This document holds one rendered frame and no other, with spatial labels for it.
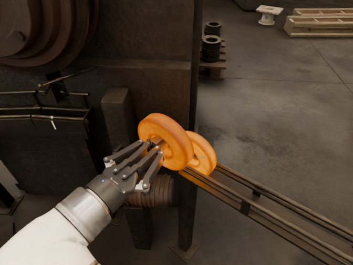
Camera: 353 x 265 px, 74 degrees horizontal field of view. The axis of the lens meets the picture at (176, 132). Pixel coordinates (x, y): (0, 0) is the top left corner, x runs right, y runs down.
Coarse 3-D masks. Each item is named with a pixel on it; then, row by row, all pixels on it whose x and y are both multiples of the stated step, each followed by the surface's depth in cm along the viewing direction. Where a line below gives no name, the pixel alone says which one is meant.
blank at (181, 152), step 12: (144, 120) 54; (156, 120) 51; (168, 120) 51; (144, 132) 57; (156, 132) 53; (168, 132) 50; (180, 132) 51; (168, 144) 53; (180, 144) 50; (192, 144) 53; (168, 156) 57; (180, 156) 53; (192, 156) 54; (180, 168) 56
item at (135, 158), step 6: (144, 144) 53; (150, 144) 53; (138, 150) 52; (144, 150) 52; (150, 150) 54; (132, 156) 51; (138, 156) 51; (126, 162) 49; (132, 162) 50; (114, 168) 48; (120, 168) 48
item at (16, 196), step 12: (72, 132) 86; (72, 144) 90; (84, 144) 89; (84, 156) 94; (96, 156) 99; (84, 168) 100; (96, 168) 100; (0, 192) 127; (0, 204) 131; (12, 204) 136; (120, 216) 130
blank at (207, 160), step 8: (192, 136) 65; (200, 136) 66; (200, 144) 64; (208, 144) 65; (200, 152) 65; (208, 152) 64; (192, 160) 73; (200, 160) 67; (208, 160) 65; (216, 160) 67; (200, 168) 69; (208, 168) 67
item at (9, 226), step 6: (12, 222) 127; (0, 228) 125; (6, 228) 125; (12, 228) 125; (0, 234) 123; (6, 234) 123; (12, 234) 123; (0, 240) 120; (6, 240) 120; (0, 246) 118
